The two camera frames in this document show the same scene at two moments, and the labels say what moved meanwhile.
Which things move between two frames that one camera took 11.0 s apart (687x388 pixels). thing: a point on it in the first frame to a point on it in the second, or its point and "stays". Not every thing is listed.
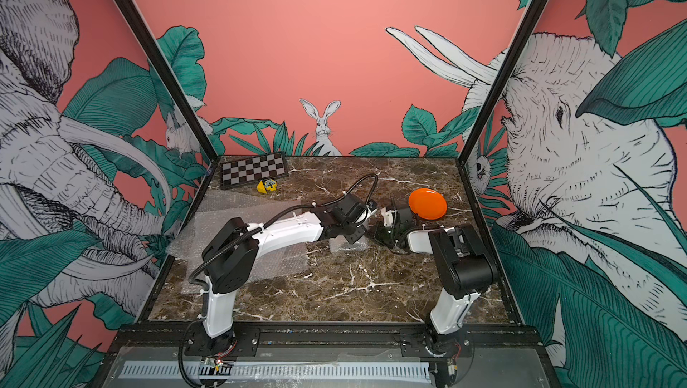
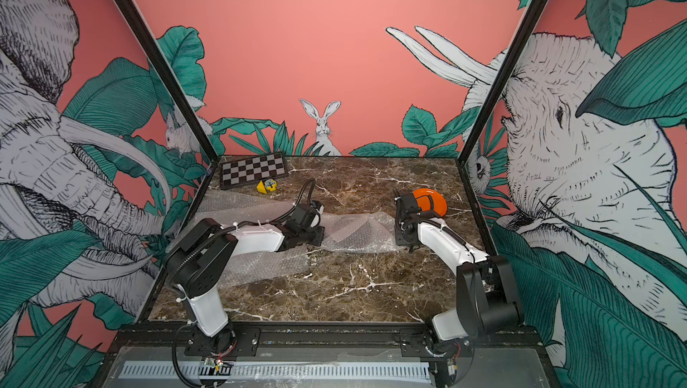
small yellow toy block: (268, 184) stays
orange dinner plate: (428, 204) stays
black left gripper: (360, 232) to (318, 240)
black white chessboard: (244, 171) stays
